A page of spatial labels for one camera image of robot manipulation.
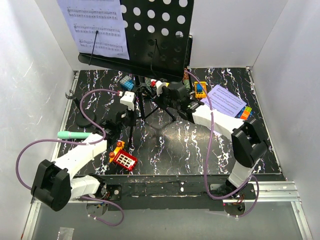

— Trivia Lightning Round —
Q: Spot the black microphone desk stand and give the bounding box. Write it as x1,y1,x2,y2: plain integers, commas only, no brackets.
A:
65,89,97,128

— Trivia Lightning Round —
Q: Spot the yellow toy brick tray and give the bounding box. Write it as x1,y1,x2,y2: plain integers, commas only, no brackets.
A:
194,81,207,99

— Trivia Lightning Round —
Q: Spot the black poker chip case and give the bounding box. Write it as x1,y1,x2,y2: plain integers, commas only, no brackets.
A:
142,34,193,97

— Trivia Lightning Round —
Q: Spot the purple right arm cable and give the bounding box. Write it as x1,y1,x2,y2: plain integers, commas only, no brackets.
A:
183,69,260,218

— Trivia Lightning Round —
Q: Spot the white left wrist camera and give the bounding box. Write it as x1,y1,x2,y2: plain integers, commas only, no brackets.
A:
119,91,136,111

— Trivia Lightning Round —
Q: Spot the blue toy brick block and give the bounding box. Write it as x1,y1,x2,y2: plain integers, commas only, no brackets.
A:
119,75,135,91

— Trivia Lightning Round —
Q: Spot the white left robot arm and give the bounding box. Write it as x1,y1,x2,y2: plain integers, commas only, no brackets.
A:
30,104,138,212

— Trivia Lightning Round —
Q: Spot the black music stand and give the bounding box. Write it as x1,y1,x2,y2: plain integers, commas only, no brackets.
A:
78,0,194,140

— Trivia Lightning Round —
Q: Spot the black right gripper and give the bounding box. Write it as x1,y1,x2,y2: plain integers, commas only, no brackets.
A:
151,86,180,111

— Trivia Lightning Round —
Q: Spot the red yellow toy brick house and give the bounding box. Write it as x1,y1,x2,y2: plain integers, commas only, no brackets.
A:
109,141,138,172

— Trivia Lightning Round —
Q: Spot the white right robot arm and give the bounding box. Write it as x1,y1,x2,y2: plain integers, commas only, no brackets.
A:
150,80,268,199

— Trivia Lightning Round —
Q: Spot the orange blue toy brick stack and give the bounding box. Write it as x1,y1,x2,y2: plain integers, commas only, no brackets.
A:
236,106,253,121

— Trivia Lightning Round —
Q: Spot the sheet music page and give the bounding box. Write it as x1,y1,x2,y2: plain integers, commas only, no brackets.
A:
57,0,130,60
208,85,247,117

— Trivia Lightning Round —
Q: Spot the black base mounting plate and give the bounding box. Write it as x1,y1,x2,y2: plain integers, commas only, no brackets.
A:
82,174,258,212

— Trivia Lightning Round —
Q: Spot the mint green toy microphone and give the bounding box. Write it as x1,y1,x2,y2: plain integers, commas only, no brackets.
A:
57,131,91,140

